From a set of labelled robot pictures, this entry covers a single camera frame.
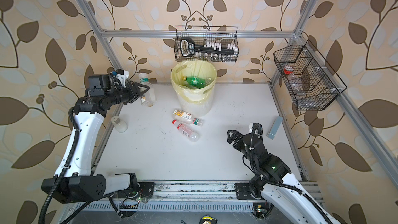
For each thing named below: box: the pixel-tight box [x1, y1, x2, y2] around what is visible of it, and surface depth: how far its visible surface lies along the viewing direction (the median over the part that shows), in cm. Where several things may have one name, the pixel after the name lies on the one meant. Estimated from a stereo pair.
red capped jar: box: [282, 65, 294, 75], surface depth 84 cm
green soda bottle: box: [182, 75, 207, 89], surface depth 101 cm
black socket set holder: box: [179, 36, 239, 58], surface depth 84 cm
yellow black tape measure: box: [199, 214, 218, 224], surface depth 66 cm
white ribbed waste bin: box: [171, 60, 218, 117], surface depth 94 cm
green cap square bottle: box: [138, 72, 157, 108], surface depth 73 cm
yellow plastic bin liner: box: [170, 60, 217, 103], surface depth 93 cm
